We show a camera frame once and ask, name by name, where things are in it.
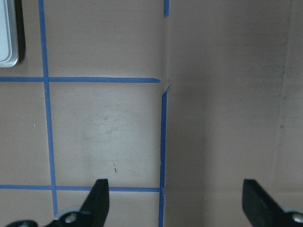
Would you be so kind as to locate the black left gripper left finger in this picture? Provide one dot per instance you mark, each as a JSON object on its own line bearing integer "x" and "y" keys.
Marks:
{"x": 92, "y": 213}

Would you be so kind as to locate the brown cardboard table cover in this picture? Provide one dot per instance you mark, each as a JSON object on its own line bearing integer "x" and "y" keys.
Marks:
{"x": 174, "y": 111}

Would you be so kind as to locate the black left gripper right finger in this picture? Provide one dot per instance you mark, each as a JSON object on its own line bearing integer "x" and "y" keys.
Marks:
{"x": 261, "y": 209}

